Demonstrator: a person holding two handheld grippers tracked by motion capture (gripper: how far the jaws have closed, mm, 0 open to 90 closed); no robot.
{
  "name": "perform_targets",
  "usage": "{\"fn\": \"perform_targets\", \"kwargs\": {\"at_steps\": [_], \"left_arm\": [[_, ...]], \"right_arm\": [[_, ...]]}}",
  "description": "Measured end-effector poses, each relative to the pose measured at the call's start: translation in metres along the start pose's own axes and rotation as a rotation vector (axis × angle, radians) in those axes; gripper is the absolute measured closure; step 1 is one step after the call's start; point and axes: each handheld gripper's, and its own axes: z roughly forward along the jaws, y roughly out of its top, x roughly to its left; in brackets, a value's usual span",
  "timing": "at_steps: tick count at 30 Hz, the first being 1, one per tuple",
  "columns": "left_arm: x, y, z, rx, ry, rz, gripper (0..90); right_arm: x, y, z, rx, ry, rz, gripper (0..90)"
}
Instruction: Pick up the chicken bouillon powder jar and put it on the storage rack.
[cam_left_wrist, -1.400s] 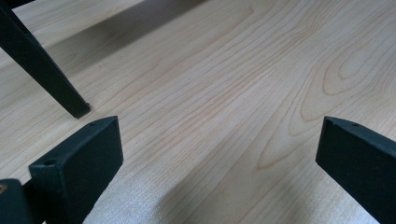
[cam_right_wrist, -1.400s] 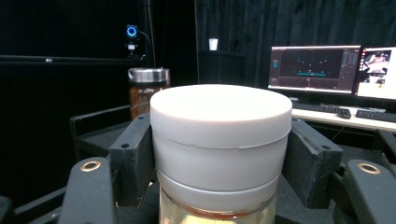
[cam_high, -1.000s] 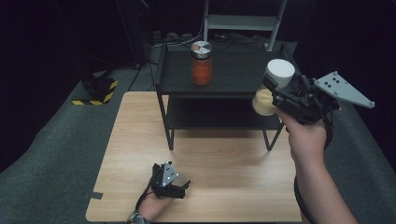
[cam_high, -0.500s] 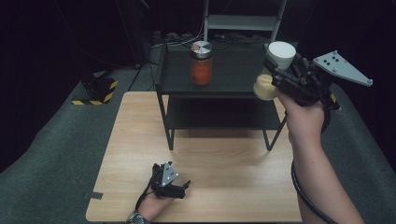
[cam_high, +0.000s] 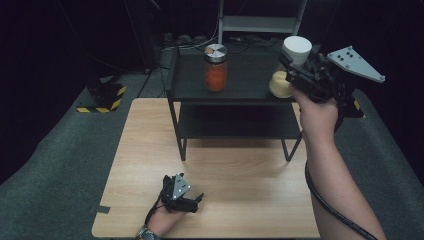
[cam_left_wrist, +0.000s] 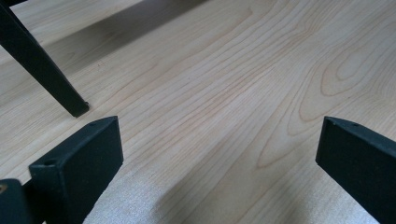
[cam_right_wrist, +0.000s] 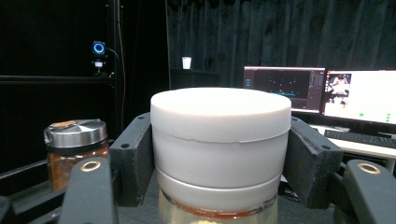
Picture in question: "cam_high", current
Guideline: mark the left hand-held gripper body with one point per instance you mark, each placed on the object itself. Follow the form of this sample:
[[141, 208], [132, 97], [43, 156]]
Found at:
[[180, 188]]

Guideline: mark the black yellow striped stand base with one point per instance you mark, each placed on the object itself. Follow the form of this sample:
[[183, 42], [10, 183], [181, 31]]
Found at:
[[356, 106], [105, 98]]

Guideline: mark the dark upright stand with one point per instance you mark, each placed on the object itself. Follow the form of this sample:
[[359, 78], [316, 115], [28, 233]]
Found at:
[[145, 36]]

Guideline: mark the orange spice jar silver lid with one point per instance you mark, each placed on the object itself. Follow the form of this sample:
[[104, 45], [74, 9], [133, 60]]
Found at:
[[216, 71]]

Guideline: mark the person's right hand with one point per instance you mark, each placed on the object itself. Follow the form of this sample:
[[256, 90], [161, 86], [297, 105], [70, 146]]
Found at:
[[318, 116]]

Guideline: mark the yellow powder jar white lid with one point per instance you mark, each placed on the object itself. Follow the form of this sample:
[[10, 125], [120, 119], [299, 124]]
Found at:
[[296, 46]]

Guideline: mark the black two-tier metal shelf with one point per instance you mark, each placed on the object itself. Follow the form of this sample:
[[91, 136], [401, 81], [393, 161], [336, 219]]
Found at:
[[246, 80]]

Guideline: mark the grey metal stand frame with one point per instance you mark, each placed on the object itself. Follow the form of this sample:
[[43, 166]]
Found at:
[[258, 24]]

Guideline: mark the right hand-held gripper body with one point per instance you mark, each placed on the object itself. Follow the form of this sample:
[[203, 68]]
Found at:
[[333, 76]]

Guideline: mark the grey tape strip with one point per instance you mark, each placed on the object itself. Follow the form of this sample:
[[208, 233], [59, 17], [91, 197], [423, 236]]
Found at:
[[101, 209]]

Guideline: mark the person's left hand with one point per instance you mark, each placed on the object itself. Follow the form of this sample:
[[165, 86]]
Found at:
[[165, 220]]

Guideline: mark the wristwatch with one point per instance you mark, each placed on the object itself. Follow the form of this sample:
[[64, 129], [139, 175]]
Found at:
[[146, 234]]

